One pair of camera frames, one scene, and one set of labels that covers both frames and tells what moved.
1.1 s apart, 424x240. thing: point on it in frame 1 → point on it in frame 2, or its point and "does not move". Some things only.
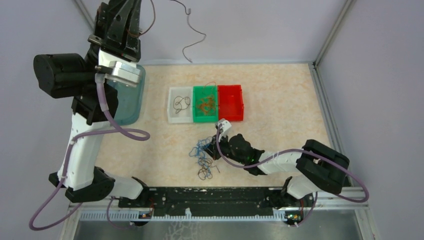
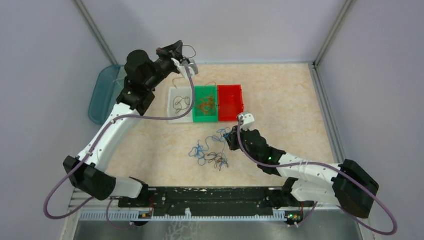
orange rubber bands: x=207 y=102 does not move
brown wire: x=180 y=103 does not move
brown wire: x=188 y=12 → x=188 y=57
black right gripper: x=211 y=149 → x=232 y=139
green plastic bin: x=205 y=104 does not move
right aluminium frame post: x=348 y=5 does not move
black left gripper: x=110 y=23 → x=174 y=51
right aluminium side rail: x=331 y=125 does not move
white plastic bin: x=180 y=105 does not move
